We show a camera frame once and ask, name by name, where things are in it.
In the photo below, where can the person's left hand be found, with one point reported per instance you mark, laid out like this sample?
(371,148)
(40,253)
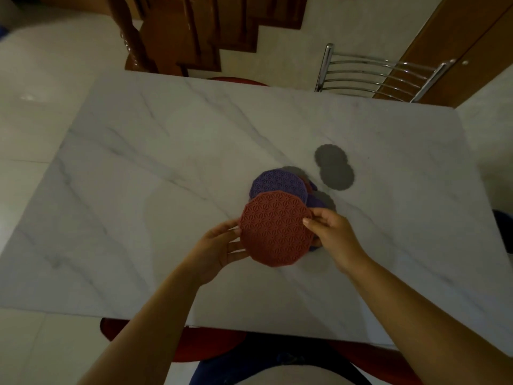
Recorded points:
(208,256)

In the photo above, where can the person's right hand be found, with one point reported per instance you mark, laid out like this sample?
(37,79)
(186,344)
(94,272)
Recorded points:
(338,240)

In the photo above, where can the person's right thumb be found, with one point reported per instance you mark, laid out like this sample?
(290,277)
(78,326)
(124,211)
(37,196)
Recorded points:
(311,226)

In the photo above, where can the person's left thumb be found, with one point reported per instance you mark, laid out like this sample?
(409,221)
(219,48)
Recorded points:
(225,227)

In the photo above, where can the red patterned round coaster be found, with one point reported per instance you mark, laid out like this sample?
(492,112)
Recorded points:
(274,230)
(307,184)

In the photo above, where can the person's left forearm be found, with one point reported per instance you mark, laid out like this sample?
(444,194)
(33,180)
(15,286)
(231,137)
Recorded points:
(148,332)

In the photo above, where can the person's right forearm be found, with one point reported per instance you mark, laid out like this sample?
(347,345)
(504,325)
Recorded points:
(425,328)

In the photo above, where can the purple patterned round coaster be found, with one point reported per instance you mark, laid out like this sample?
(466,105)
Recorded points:
(276,183)
(314,201)

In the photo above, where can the grey round coaster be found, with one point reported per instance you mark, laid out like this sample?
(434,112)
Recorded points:
(329,154)
(337,177)
(294,171)
(328,199)

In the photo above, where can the red round stool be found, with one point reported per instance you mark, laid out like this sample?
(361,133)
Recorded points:
(236,80)
(216,342)

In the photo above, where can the person's blue trousers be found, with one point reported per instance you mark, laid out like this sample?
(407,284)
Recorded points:
(260,356)

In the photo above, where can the person's light shirt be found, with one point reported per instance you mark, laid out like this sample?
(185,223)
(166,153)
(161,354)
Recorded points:
(296,376)

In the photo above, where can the dark object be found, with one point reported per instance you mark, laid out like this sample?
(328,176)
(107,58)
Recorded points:
(505,232)

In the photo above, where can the wooden staircase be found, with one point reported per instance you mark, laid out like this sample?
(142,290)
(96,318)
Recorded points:
(224,27)

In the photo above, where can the brown wooden door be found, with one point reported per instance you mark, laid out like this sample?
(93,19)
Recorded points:
(461,44)

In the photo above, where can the turned wooden banister post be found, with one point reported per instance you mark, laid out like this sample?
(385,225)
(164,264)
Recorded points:
(134,40)

